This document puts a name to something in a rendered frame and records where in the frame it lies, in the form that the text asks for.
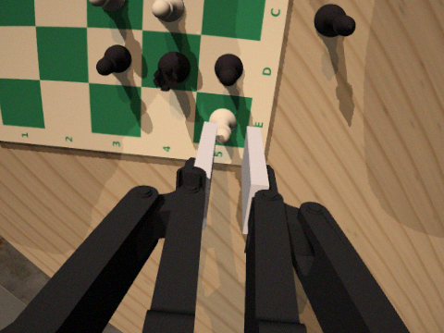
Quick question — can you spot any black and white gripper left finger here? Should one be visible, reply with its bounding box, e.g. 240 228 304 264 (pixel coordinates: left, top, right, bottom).
0 122 217 333

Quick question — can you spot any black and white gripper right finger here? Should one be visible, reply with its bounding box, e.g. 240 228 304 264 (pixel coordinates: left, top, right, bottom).
241 127 410 333

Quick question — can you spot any green and cream chessboard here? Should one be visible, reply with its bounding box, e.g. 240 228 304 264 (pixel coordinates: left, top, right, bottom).
0 0 289 165

